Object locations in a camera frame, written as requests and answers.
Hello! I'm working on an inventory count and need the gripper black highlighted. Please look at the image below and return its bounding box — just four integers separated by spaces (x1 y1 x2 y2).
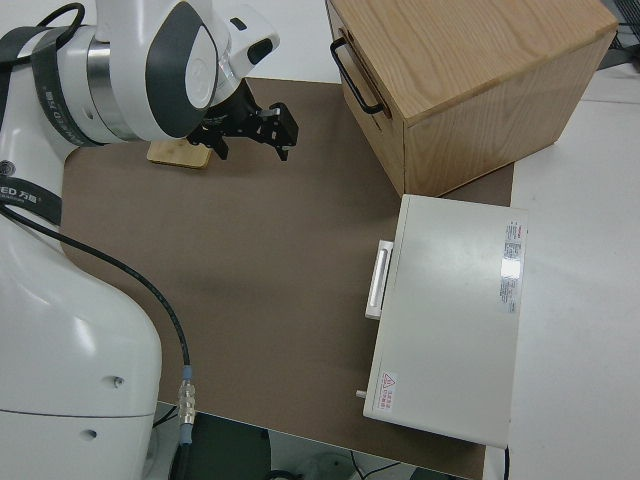
187 82 301 163

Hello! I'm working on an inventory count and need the wooden drawer cabinet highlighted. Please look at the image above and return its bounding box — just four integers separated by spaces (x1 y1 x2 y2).
324 0 619 199

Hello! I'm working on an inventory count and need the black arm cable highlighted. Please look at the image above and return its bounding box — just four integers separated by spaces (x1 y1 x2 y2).
0 2 196 480

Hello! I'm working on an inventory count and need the brown table mat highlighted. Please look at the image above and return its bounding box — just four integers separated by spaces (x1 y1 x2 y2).
59 77 516 480

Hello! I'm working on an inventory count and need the wooden mug tree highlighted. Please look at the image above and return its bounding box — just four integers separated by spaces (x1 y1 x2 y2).
146 138 211 171

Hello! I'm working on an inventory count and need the white toaster oven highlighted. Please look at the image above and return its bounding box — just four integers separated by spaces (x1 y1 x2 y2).
355 193 530 448

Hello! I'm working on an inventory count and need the black cabinet handle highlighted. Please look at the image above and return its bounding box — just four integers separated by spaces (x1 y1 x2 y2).
329 38 386 116

